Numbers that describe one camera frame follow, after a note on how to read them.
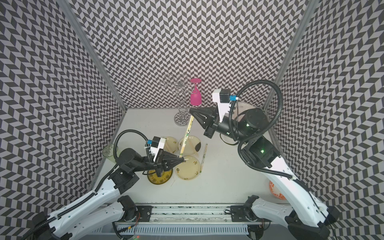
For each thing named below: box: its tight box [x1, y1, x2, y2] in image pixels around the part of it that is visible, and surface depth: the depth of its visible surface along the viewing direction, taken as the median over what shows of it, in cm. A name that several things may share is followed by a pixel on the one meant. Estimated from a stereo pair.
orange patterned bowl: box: [269, 180, 287, 200], surface depth 80 cm
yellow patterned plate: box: [147, 168, 173, 185], surface depth 84 cm
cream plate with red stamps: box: [175, 155, 201, 181], surface depth 86 cm
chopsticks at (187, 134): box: [179, 115, 195, 158], surface depth 52 cm
